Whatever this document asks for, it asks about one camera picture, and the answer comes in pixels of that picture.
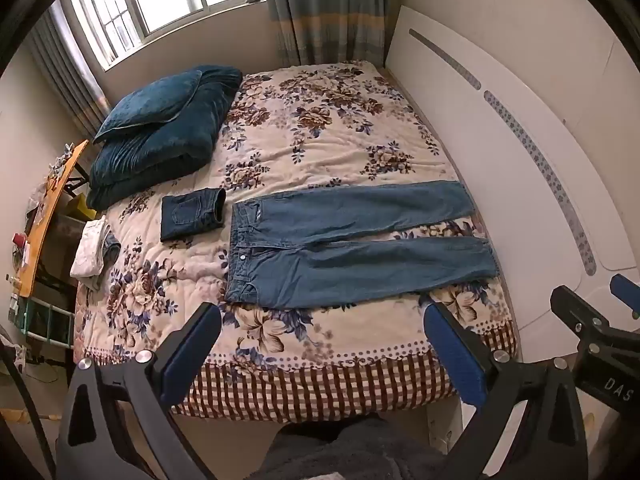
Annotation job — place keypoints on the grey curtain with yellow band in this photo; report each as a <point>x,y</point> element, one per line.
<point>325,10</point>
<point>65,70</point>

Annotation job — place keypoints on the small silvery desk clutter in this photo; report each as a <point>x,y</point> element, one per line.
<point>62,160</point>

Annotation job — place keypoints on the white folded pants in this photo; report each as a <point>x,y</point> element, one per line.
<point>90,250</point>

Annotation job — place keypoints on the light blue denim pants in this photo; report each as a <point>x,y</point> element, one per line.
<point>350,210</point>

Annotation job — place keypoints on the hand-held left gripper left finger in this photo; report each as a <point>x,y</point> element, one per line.
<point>191,355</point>

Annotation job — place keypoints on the white headboard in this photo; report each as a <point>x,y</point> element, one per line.
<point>500,110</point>

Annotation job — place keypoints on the small folded denim garment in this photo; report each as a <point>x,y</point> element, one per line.
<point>112,250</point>

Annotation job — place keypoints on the person's dark fleece clothing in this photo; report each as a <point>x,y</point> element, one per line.
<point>350,450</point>

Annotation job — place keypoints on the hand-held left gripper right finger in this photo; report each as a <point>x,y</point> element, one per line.
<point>450,355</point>

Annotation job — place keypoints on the dark blue folded jeans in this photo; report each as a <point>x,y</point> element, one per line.
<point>190,215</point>

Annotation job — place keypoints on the yellow box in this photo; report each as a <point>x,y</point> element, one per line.
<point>80,206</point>

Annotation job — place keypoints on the teal velvet pillow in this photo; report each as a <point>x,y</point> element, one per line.
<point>145,105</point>

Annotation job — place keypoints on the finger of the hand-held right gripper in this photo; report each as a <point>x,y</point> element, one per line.
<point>570,305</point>
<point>626,291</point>

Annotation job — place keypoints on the teal folded quilt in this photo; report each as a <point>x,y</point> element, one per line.
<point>170,160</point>

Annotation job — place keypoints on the red cup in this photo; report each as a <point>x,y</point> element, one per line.
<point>18,240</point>

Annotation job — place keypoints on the wooden desk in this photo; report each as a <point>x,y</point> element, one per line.
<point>45,210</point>

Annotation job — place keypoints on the floral blanket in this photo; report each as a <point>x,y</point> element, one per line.
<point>325,125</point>

